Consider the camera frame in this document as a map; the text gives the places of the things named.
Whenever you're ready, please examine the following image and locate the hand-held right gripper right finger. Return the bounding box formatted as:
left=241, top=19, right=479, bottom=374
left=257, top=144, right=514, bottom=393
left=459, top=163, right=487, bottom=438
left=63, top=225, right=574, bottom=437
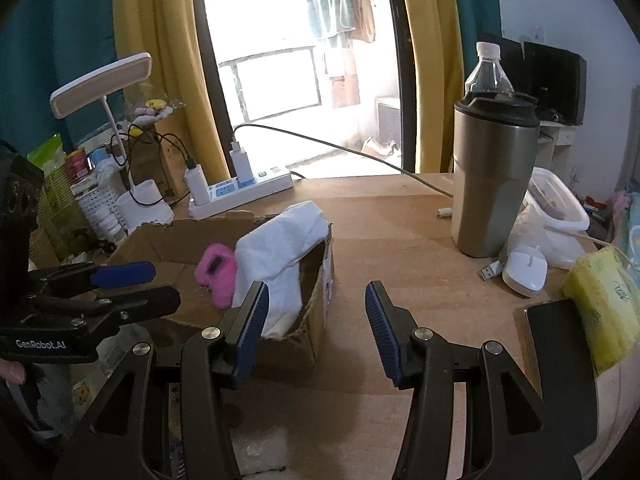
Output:
left=364, top=280, right=583, bottom=480

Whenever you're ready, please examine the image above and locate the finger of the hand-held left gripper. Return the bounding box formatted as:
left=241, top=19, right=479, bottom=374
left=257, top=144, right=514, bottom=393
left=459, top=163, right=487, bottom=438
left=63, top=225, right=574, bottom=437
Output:
left=29, top=261, right=157, bottom=297
left=30, top=285, right=182, bottom=324

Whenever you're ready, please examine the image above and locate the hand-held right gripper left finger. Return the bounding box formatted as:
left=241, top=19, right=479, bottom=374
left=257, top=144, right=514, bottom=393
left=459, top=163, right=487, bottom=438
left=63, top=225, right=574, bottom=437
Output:
left=52, top=281, right=271, bottom=480

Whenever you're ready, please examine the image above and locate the brown cardboard box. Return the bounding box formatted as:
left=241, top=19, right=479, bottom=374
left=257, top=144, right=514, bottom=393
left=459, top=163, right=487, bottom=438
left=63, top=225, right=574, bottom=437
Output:
left=102, top=210, right=336, bottom=383

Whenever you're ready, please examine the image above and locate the pink plush keychain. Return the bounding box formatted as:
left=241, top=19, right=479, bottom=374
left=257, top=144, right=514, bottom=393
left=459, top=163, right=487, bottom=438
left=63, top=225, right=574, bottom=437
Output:
left=195, top=244, right=237, bottom=309

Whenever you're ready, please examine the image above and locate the white waffle towel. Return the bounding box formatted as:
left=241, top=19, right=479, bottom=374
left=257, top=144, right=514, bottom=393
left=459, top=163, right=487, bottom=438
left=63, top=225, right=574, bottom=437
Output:
left=234, top=201, right=331, bottom=338

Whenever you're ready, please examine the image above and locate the person's left hand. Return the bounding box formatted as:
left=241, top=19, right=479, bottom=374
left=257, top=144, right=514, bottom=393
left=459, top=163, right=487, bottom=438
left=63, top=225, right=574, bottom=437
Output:
left=0, top=360, right=27, bottom=387

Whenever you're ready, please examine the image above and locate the green printed bag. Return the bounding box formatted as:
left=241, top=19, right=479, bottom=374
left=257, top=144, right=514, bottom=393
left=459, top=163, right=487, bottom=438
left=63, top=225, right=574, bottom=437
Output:
left=30, top=167, right=98, bottom=261

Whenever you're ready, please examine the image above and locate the green snack packet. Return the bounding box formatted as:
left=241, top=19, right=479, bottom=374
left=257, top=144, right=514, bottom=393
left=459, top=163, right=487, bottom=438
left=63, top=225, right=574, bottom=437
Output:
left=27, top=135, right=68, bottom=171

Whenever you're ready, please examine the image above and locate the white plastic basket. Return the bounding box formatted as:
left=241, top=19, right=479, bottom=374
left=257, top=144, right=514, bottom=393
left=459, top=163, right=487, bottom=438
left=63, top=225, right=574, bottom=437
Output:
left=70, top=180, right=128, bottom=243

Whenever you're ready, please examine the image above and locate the red tin can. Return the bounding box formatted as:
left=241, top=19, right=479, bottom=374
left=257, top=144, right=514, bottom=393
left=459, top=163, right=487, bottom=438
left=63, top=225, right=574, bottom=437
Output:
left=65, top=149, right=92, bottom=181

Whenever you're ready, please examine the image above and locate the crumpled white plastic bag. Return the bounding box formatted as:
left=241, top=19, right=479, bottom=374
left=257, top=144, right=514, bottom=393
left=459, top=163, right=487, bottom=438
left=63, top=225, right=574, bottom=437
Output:
left=95, top=157, right=121, bottom=186

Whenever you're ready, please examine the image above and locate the large white charger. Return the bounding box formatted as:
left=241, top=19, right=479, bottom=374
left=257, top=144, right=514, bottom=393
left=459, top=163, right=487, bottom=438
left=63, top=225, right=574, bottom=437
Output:
left=184, top=165, right=208, bottom=206

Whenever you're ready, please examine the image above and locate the brown paper bag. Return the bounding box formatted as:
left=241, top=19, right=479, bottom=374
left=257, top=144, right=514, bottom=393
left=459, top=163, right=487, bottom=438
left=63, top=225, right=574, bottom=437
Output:
left=127, top=110, right=188, bottom=206

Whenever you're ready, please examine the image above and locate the white power strip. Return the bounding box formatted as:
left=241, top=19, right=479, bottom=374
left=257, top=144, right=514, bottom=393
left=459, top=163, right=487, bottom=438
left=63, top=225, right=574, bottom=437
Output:
left=188, top=167, right=294, bottom=221

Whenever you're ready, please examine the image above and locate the white desk lamp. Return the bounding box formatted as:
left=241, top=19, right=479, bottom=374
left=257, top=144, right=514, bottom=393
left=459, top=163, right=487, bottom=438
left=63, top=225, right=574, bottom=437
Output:
left=50, top=52, right=175, bottom=235

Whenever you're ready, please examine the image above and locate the white computer mouse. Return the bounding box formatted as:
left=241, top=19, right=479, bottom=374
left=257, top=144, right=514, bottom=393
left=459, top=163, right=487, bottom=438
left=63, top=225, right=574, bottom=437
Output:
left=501, top=245, right=548, bottom=297

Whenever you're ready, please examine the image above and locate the small white charger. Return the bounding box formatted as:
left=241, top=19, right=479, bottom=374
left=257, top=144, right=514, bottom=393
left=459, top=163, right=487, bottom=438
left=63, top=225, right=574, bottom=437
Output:
left=230, top=142, right=251, bottom=183

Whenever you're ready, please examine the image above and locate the yellow white plush toy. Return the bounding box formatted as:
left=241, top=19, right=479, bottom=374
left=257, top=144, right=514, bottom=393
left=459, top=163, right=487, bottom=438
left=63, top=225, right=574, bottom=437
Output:
left=131, top=100, right=176, bottom=126

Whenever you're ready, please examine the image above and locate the teal curtain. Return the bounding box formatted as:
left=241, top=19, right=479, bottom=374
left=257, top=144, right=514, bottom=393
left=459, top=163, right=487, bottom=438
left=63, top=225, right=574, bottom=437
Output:
left=0, top=0, right=126, bottom=146
left=444, top=0, right=503, bottom=96

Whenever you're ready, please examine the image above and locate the black smartphone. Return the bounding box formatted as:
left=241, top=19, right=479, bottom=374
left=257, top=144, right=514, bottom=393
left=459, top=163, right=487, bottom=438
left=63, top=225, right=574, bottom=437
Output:
left=514, top=297, right=600, bottom=458

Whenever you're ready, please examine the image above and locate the steel tumbler with black lid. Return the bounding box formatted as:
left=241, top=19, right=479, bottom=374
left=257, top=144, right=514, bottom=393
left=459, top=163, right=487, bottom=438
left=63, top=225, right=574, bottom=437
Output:
left=451, top=92, right=542, bottom=259

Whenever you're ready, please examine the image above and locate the balcony railing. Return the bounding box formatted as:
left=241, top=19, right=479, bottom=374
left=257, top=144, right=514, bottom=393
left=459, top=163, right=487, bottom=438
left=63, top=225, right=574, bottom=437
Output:
left=218, top=46, right=323, bottom=123

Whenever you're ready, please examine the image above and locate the yellow tissue pack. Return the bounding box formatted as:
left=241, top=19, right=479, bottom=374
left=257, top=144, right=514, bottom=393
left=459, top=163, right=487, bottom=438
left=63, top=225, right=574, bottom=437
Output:
left=562, top=247, right=640, bottom=376

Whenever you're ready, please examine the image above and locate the clear plastic food container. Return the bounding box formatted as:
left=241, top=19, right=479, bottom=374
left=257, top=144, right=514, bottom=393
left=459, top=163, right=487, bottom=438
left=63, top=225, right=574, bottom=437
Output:
left=525, top=167, right=591, bottom=233

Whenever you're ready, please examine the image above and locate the yellow curtain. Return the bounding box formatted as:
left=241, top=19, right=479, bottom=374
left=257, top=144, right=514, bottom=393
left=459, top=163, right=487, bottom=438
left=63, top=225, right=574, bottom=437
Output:
left=395, top=0, right=463, bottom=175
left=112, top=0, right=233, bottom=206

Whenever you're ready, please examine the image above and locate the white computer desk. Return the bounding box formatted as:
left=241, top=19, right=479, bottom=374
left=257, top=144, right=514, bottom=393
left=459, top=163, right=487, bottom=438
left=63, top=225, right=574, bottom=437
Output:
left=537, top=120, right=581, bottom=161

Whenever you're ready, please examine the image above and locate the clear plastic water bottle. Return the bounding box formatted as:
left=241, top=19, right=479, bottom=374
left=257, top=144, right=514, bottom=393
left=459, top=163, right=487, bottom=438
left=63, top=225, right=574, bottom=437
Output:
left=465, top=41, right=516, bottom=97

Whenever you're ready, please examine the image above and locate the black computer tower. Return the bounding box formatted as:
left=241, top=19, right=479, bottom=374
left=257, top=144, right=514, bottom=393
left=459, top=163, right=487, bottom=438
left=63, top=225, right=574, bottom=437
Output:
left=500, top=36, right=525, bottom=95

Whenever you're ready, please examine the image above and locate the black monitor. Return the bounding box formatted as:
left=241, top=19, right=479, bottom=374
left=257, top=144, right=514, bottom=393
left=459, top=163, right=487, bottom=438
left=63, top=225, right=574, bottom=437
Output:
left=522, top=40, right=588, bottom=127

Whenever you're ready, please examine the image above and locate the hanging brown garment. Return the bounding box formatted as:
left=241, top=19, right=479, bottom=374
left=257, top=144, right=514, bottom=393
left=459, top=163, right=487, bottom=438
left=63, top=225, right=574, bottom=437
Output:
left=350, top=0, right=377, bottom=43

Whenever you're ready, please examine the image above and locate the hanging teal towel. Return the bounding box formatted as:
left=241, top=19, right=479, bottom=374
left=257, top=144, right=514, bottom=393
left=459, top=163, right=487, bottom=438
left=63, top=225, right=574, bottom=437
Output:
left=304, top=0, right=357, bottom=41

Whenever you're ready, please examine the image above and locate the white USB plug cable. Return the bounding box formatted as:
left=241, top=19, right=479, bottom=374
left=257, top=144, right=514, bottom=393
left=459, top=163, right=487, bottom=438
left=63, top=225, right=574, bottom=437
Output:
left=479, top=259, right=507, bottom=282

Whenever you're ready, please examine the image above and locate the black charging cable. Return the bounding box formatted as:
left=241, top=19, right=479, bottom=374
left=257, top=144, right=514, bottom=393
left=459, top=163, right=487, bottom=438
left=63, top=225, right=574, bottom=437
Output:
left=112, top=132, right=197, bottom=208

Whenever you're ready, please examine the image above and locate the white charging cable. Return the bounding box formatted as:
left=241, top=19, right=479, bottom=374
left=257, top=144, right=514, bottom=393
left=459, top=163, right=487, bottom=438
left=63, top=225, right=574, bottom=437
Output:
left=232, top=124, right=456, bottom=220

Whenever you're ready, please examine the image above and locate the black door frame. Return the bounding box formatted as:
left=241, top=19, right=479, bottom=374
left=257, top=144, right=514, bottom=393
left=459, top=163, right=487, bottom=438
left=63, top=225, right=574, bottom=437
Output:
left=189, top=0, right=418, bottom=173

